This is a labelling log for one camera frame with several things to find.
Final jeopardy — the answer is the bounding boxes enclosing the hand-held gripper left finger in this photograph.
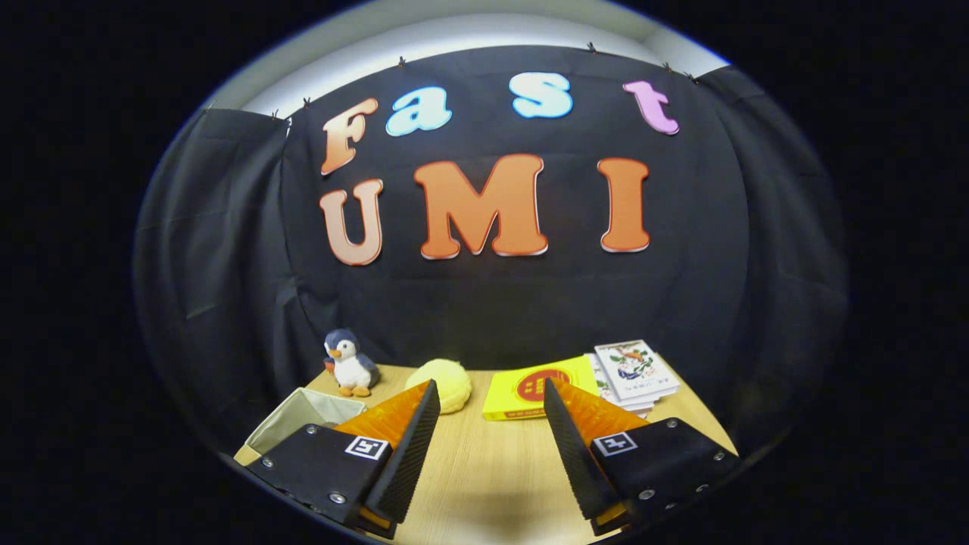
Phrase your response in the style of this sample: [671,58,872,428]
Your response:
[246,378,441,540]

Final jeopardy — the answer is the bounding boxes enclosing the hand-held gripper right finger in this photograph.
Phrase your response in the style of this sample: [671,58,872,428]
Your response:
[543,377,741,537]

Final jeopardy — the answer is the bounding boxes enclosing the beige fabric storage box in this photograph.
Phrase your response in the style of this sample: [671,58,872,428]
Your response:
[244,388,368,455]

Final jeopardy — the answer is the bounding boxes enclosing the white paperback book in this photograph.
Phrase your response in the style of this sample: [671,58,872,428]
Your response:
[587,353,661,413]

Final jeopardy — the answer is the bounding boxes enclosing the yellow bun plush toy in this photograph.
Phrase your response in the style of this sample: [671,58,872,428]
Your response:
[405,359,472,415]

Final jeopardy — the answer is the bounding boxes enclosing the yellow book with red circle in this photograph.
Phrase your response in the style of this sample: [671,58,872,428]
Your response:
[482,356,600,422]

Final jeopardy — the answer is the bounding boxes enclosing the penguin plush toy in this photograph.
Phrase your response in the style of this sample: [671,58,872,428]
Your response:
[324,329,381,398]

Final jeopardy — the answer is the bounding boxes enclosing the white illustrated book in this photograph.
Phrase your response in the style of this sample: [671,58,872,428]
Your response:
[594,340,681,402]

